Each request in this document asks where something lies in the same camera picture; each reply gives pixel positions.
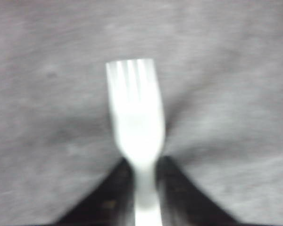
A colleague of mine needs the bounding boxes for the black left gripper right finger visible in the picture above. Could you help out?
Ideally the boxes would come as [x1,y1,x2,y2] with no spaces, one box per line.
[158,156,240,226]

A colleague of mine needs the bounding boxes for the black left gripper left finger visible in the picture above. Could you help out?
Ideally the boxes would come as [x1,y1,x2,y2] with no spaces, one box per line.
[53,158,133,226]

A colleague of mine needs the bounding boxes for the white plastic fork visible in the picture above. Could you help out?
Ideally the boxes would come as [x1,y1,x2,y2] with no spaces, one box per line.
[106,58,166,226]

